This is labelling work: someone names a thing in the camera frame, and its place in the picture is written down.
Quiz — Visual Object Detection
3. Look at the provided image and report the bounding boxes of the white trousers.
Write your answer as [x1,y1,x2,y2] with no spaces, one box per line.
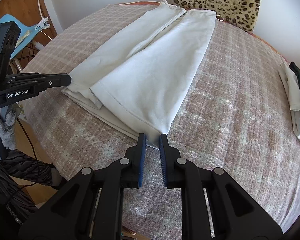
[63,0,217,148]

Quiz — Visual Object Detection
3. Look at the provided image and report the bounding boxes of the left forearm dark sleeve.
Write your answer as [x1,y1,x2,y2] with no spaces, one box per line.
[0,148,63,225]

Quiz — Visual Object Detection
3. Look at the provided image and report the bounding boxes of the folded white and green clothes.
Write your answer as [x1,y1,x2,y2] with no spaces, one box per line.
[278,63,300,141]

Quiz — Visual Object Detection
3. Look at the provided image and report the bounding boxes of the left hand grey glove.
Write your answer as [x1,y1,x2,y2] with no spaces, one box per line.
[0,103,21,150]

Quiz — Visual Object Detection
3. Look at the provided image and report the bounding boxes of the light blue chair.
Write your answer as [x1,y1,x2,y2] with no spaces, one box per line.
[0,13,43,60]

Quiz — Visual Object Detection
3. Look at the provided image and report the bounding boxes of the pink plaid bed blanket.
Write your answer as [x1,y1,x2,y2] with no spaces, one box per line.
[23,5,300,239]

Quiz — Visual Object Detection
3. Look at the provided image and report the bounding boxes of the white clip lamp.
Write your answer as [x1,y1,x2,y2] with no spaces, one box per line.
[35,0,52,40]

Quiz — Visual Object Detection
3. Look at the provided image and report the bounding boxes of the orange bed sheet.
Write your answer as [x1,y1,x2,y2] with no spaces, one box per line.
[117,1,160,5]

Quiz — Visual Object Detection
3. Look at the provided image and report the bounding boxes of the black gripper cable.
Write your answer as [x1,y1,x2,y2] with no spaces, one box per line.
[13,117,41,188]

